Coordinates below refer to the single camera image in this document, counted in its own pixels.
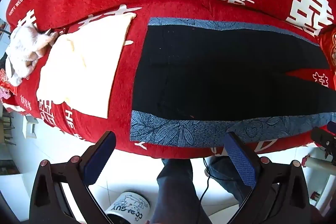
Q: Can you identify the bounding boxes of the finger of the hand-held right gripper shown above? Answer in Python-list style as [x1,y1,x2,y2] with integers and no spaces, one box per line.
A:
[311,126,336,161]

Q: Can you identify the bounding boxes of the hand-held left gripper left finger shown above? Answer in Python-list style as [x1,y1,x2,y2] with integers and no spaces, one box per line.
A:
[28,131,117,224]

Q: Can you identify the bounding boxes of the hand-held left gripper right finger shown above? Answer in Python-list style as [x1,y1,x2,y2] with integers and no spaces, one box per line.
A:
[224,132,312,224]

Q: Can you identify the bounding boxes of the black pants with blue trim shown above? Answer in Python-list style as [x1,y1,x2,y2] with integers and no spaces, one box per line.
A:
[130,17,332,148]

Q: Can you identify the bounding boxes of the person's right leg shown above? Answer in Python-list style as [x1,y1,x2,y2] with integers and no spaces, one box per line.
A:
[205,154,254,207]

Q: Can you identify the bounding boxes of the person's leg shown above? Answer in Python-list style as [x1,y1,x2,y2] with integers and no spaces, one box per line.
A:
[205,154,254,207]
[152,158,213,224]

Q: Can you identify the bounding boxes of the white bar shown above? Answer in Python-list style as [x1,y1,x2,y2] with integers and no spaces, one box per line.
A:
[306,156,336,169]

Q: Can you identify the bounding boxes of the white printed cup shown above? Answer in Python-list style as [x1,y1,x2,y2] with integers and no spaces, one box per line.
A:
[105,191,150,224]

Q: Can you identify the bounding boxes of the person's left leg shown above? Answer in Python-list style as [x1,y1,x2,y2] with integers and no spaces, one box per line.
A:
[152,158,213,224]

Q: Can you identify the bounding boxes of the white box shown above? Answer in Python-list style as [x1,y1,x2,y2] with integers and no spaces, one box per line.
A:
[22,119,39,139]

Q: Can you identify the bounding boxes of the cream folded cloth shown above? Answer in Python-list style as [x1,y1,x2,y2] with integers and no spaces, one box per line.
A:
[36,13,137,119]

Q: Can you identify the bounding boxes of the red embroidered pillow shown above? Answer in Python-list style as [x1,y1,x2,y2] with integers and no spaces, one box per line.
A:
[316,26,336,75]

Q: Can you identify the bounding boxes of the white fluffy cloth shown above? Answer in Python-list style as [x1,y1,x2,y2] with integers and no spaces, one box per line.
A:
[5,22,58,86]

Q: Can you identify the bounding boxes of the black cable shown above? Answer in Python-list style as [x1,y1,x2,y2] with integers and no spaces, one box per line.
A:
[198,157,231,203]

